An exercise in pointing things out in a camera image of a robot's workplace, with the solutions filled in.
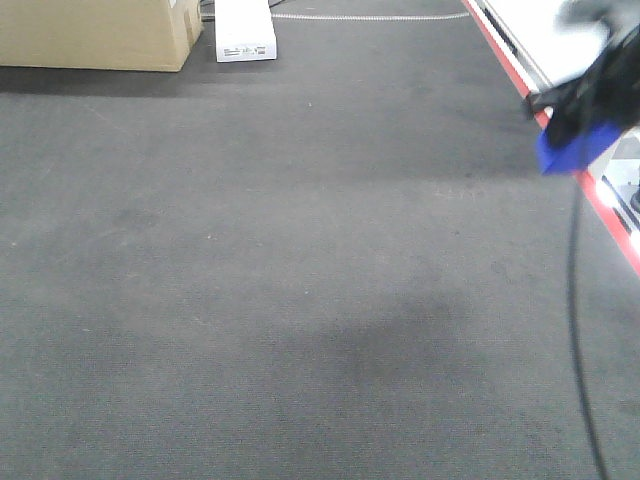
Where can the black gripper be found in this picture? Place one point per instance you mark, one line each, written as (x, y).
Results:
(607, 92)

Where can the brown cardboard box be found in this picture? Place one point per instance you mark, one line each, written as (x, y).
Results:
(154, 35)

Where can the red conveyor edge strip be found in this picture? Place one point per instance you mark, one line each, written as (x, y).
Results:
(524, 84)

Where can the white conveyor side frame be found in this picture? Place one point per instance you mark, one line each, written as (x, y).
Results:
(552, 54)

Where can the white long carton box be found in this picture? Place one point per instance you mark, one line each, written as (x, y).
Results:
(244, 31)

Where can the blue plastic block part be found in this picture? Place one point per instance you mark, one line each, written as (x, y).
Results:
(578, 153)

